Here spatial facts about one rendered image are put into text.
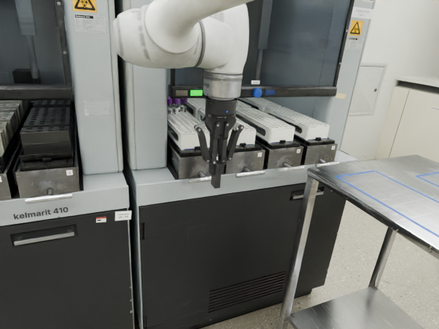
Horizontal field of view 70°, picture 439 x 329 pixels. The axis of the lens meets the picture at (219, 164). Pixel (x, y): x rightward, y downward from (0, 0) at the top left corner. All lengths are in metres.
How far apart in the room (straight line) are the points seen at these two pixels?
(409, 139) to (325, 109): 2.00
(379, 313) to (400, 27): 2.41
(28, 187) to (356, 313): 1.10
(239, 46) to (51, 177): 0.55
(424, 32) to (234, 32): 2.83
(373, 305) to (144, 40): 1.15
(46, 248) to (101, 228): 0.15
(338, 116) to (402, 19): 1.99
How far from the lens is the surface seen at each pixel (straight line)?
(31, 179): 0.89
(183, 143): 0.93
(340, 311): 1.27
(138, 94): 0.92
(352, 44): 1.26
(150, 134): 0.95
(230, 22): 0.70
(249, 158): 1.00
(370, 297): 1.37
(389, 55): 3.15
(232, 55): 0.70
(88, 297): 1.12
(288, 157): 1.08
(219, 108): 0.73
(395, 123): 3.27
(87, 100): 0.91
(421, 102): 3.14
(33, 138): 0.93
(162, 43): 0.60
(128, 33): 0.63
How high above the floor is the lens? 1.14
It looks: 23 degrees down
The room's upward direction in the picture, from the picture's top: 4 degrees clockwise
